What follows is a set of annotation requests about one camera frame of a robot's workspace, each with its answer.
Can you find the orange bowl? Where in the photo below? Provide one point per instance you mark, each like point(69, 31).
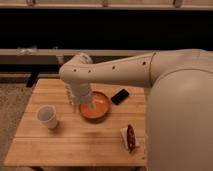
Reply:
point(102, 107)

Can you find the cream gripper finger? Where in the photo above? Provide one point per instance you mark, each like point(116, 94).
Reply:
point(74, 106)
point(92, 105)

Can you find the hot dog in paper tray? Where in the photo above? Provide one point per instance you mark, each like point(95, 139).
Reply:
point(129, 138)

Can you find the cream white gripper body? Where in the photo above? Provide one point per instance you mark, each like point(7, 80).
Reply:
point(79, 93)

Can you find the white crumpled object on ledge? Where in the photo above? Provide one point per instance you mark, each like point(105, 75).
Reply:
point(26, 51)

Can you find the wooden table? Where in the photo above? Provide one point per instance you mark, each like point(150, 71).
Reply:
point(76, 142)

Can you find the white paper cup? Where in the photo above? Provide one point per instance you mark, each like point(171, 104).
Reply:
point(46, 115)

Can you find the black smartphone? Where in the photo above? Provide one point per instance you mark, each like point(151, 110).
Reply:
point(120, 96)

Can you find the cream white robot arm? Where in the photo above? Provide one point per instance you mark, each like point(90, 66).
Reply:
point(179, 115)

